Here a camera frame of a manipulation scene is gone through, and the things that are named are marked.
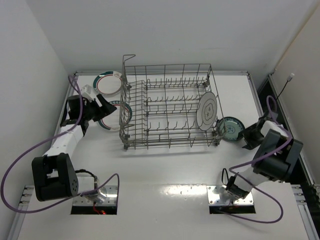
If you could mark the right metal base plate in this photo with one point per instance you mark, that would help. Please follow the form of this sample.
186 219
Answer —
219 197

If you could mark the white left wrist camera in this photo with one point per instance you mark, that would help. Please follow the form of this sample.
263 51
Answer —
88 92

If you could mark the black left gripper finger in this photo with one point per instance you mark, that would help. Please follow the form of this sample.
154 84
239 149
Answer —
106 110
102 100

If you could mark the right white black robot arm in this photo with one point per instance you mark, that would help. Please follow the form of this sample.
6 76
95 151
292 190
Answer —
274 160

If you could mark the metal base plate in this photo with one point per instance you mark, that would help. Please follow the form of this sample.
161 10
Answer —
104 197
219 197

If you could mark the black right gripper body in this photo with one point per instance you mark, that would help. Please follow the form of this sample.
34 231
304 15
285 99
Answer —
251 135

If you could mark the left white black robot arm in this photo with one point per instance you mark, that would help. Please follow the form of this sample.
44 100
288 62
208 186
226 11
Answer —
53 173

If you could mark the blue floral teal plate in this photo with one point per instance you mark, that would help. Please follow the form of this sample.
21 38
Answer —
230 129

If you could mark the white plate teal line pattern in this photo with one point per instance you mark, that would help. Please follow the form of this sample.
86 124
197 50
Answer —
206 112

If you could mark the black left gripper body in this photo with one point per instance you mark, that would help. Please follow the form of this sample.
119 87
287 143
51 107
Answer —
100 108

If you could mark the green red rimmed plate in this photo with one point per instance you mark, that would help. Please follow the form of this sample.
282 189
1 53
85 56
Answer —
111 122
108 83

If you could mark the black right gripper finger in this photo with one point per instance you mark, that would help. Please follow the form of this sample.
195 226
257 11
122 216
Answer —
248 131
249 146

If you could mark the grey wire dish rack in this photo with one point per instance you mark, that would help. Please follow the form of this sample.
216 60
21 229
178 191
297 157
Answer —
164 100

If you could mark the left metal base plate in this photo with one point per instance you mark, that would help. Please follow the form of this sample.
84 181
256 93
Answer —
104 197

